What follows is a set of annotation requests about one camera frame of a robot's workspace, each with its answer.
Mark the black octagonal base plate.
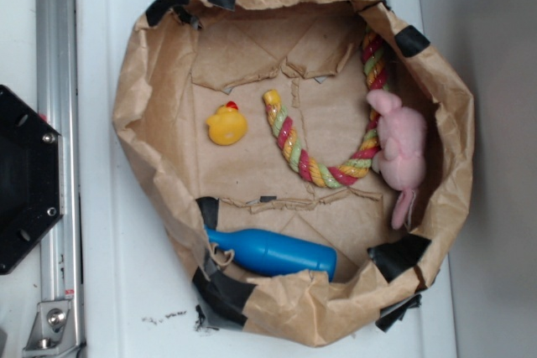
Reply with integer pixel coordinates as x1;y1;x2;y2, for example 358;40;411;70
0;86;62;275

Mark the pink plush toy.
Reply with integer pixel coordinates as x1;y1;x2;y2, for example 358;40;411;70
367;90;427;230

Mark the yellow rubber duck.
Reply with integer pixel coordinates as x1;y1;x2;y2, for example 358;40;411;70
206;101;248;146

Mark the aluminium extrusion rail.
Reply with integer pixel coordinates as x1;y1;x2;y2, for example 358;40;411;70
22;0;86;357

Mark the white tray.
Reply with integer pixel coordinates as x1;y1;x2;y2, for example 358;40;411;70
76;0;456;357

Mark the brown paper bag bin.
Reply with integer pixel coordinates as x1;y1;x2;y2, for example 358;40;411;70
112;0;474;346

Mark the blue plastic bottle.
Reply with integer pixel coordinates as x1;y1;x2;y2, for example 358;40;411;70
206;228;337;280

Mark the multicolour twisted rope toy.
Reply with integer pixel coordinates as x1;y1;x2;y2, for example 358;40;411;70
263;26;388;189

